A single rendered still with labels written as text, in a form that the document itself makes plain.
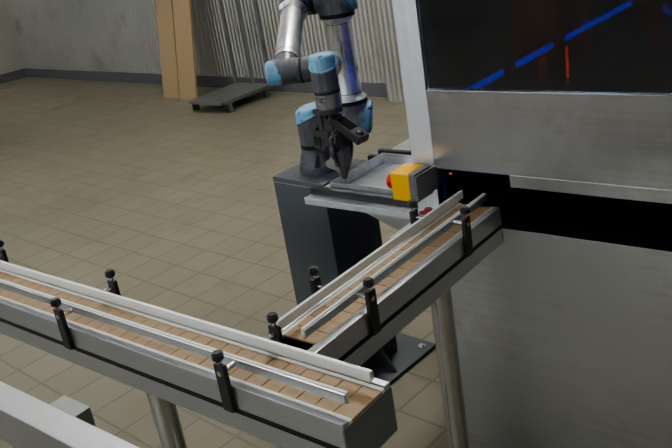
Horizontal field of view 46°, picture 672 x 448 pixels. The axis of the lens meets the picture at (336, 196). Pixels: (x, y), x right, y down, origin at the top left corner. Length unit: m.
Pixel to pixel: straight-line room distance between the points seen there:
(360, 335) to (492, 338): 0.65
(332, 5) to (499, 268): 1.07
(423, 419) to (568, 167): 1.27
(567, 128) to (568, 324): 0.48
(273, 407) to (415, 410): 1.55
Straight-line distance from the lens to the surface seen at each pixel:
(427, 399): 2.88
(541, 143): 1.79
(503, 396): 2.18
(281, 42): 2.42
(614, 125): 1.72
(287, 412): 1.30
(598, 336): 1.95
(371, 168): 2.41
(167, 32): 8.53
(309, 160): 2.74
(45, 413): 2.24
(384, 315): 1.55
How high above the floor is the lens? 1.65
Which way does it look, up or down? 20 degrees down
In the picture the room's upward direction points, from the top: 9 degrees counter-clockwise
